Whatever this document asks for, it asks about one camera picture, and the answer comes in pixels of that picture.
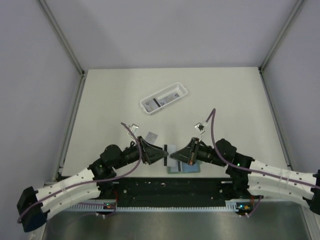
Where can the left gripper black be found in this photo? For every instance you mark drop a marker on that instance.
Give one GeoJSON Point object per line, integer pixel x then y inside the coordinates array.
{"type": "Point", "coordinates": [151, 154]}

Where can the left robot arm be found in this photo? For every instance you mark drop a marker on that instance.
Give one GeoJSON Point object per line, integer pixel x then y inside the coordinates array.
{"type": "Point", "coordinates": [36, 206]}

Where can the right aluminium frame post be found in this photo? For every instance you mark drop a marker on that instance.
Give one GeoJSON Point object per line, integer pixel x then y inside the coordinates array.
{"type": "Point", "coordinates": [298, 6]}

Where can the card with black stripe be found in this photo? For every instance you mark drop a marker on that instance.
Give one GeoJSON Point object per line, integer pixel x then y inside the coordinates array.
{"type": "Point", "coordinates": [168, 161]}

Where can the white plastic basket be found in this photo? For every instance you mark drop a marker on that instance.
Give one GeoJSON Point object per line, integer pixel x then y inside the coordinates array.
{"type": "Point", "coordinates": [175, 87]}

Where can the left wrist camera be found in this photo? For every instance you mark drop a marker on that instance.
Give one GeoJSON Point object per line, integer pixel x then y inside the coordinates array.
{"type": "Point", "coordinates": [132, 129]}

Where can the green card holder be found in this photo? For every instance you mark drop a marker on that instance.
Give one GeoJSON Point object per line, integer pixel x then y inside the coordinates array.
{"type": "Point", "coordinates": [187, 169]}

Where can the silver card with stripe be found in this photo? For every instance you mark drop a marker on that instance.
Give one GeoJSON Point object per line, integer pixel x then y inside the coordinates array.
{"type": "Point", "coordinates": [178, 167]}

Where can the card in basket right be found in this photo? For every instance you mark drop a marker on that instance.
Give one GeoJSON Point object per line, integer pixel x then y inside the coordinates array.
{"type": "Point", "coordinates": [169, 98]}

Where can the card in basket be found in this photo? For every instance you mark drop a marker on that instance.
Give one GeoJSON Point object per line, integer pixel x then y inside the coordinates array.
{"type": "Point", "coordinates": [151, 105]}
{"type": "Point", "coordinates": [169, 98]}

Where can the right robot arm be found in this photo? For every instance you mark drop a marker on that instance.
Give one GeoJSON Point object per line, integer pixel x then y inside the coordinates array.
{"type": "Point", "coordinates": [252, 177]}

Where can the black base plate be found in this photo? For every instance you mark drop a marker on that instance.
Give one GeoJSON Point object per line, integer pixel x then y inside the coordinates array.
{"type": "Point", "coordinates": [173, 192]}

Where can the white cable duct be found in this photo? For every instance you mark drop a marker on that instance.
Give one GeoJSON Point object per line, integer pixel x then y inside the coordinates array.
{"type": "Point", "coordinates": [104, 207]}

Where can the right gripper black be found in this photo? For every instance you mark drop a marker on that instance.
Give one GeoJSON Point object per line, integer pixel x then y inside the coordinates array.
{"type": "Point", "coordinates": [188, 153]}

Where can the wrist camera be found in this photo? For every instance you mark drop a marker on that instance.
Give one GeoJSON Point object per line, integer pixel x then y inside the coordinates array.
{"type": "Point", "coordinates": [201, 129]}
{"type": "Point", "coordinates": [132, 129]}

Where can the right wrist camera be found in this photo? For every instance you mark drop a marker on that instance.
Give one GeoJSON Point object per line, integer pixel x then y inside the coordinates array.
{"type": "Point", "coordinates": [201, 129]}

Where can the left aluminium frame post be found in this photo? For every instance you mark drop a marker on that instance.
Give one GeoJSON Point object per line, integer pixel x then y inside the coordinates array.
{"type": "Point", "coordinates": [60, 36]}

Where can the card in basket left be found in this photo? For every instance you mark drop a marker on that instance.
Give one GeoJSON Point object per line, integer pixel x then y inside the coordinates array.
{"type": "Point", "coordinates": [151, 105]}

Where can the aluminium frame post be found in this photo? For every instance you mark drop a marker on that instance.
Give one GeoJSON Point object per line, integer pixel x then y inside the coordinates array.
{"type": "Point", "coordinates": [298, 6]}
{"type": "Point", "coordinates": [60, 36]}

